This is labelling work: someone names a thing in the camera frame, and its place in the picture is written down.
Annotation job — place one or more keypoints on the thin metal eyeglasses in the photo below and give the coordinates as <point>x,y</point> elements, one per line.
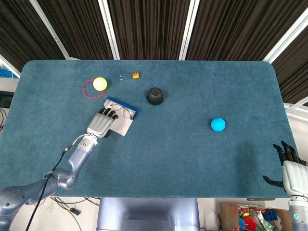
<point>125,113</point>

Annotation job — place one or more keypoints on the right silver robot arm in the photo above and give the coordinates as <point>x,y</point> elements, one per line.
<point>299,214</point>

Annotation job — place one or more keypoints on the blue velvet table cloth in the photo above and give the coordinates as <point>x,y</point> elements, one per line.
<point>168,156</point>

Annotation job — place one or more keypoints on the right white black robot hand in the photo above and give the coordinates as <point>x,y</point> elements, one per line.
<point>294,176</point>

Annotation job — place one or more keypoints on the blue and white box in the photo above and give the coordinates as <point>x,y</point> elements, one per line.
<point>122,126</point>

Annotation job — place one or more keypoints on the blue-grey robot torso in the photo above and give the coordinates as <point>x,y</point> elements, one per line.
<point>146,214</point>

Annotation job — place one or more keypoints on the white aluminium frame post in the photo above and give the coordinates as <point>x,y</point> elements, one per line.
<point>297,111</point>
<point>108,26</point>
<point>8,65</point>
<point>48,26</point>
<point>286,36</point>
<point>190,26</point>

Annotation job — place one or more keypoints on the black faceted dome cup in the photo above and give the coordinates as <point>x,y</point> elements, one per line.
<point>155,96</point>

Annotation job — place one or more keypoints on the red plastic disc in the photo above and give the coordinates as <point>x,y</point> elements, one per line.
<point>249,221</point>

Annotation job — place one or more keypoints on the black rectangular container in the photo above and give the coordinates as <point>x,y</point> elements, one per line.
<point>4,99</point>

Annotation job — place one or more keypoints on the cardboard box of toys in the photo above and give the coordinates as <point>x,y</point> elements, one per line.
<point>227,216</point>

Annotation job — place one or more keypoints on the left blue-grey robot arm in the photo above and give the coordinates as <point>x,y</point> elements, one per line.
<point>77,158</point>

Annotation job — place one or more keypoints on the dark brown pleated curtain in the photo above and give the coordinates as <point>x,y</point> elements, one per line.
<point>21,31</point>
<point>149,26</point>
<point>77,26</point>
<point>296,72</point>
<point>233,26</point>

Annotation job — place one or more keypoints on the blue ball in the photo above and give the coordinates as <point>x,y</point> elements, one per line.
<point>218,124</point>

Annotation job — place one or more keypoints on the yellow ball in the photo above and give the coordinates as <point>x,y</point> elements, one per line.
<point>100,84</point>

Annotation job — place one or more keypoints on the small black green device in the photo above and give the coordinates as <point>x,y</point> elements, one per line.
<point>74,211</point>

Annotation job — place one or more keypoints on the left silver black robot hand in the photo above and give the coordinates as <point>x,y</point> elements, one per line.
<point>99,125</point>

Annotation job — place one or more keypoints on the gold padlock with long shackle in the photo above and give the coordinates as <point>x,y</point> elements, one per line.
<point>136,75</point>

